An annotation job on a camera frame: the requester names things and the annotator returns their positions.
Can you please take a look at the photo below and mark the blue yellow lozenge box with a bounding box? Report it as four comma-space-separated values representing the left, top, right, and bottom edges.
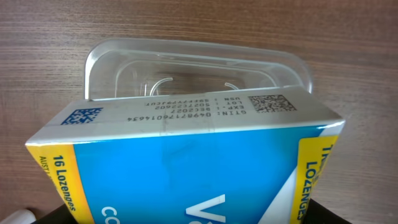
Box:
25, 87, 345, 223

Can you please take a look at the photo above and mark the clear plastic container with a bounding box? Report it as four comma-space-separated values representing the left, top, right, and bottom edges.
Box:
83, 38, 313, 100

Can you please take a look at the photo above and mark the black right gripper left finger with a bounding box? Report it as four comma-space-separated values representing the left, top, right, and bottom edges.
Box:
32, 205, 78, 224

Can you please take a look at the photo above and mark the white spray bottle clear cap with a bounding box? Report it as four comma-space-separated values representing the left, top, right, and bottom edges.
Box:
0, 209, 37, 224

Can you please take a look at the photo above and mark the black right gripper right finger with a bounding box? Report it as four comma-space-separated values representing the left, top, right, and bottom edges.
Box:
302, 199, 351, 224

